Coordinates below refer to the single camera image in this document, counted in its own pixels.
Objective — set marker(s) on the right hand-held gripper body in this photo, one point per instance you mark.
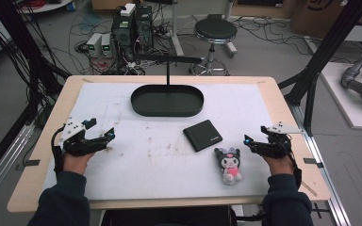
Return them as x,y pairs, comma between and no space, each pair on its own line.
275,147

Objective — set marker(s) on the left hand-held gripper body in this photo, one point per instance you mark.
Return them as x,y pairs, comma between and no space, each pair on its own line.
75,145

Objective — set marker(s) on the person's left hand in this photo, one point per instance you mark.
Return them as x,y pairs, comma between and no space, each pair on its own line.
75,163

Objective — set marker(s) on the person's right hand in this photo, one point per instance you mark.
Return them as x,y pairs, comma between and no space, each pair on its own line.
279,166

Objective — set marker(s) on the grey and black plush toy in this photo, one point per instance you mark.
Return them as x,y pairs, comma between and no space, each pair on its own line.
231,166

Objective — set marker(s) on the dark tape piece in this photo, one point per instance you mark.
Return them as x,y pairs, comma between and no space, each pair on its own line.
31,163
312,161

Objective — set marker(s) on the white table mat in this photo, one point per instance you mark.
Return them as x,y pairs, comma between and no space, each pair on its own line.
138,169

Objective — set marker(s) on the black wallet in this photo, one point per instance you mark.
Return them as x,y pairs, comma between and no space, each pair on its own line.
202,135

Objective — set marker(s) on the black oval tray with stand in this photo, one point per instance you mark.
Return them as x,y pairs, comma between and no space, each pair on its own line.
166,102

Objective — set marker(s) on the grey power supply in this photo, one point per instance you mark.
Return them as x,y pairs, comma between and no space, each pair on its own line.
94,44
106,45

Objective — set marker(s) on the white platform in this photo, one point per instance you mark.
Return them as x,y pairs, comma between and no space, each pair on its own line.
352,109

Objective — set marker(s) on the black computer tower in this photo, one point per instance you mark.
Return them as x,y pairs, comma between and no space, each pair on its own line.
123,34
144,26

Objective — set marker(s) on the person's lap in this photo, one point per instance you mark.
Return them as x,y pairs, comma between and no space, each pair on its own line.
169,218

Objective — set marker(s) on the black round stool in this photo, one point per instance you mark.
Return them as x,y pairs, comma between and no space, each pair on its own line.
215,29

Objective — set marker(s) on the white box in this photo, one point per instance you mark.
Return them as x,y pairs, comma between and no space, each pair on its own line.
128,9

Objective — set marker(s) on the white table leg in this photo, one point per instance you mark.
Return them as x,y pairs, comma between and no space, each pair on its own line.
176,31

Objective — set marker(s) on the cardboard box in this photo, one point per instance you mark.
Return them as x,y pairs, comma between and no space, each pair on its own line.
320,15

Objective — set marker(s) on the aluminium rail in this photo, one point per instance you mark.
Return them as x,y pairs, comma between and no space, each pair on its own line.
323,175
3,169

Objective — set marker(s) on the black frame post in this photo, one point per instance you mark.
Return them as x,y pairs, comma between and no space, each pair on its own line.
326,47
25,47

